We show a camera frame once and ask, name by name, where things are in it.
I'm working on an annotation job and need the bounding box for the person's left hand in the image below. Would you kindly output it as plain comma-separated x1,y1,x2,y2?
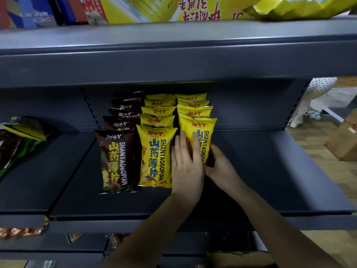
170,131,206,205

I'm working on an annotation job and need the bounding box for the person's right hand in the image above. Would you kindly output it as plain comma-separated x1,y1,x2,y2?
203,144,243,193

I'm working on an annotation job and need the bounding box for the yellow snack packet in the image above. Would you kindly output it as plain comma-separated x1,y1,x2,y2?
145,93,177,101
140,106,177,117
178,113,218,165
176,105,213,118
177,98,210,108
144,98,177,108
176,93,208,102
136,124,178,189
139,114,176,128

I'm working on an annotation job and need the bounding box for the dark blue metal shelf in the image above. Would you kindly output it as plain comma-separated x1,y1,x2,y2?
0,16,357,268

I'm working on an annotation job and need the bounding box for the brown cardboard box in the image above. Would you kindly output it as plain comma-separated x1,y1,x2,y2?
206,251,277,268

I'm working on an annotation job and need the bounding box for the person's left forearm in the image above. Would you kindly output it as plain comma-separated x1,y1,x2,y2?
100,192,201,268

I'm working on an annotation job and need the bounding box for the person's right forearm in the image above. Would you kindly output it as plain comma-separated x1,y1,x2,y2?
228,181,344,268

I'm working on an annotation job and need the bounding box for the clear plastic water bottle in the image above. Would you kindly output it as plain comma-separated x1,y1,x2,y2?
304,109,322,120

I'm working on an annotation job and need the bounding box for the sealed brown shipping carton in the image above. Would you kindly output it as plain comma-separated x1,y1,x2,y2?
325,108,357,162

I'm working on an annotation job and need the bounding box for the yellow red printed carton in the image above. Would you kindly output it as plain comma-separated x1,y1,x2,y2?
79,0,266,25

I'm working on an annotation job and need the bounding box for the heap of green brown bags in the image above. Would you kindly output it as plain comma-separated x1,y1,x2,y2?
0,116,56,179

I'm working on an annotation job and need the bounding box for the pile of red orange packets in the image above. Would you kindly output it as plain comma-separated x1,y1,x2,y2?
0,217,82,244

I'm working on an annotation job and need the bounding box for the large yellow crisp bag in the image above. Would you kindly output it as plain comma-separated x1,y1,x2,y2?
242,0,357,21

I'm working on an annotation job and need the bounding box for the blue printed drink carton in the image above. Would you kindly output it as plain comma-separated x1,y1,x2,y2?
54,0,90,25
0,0,58,30

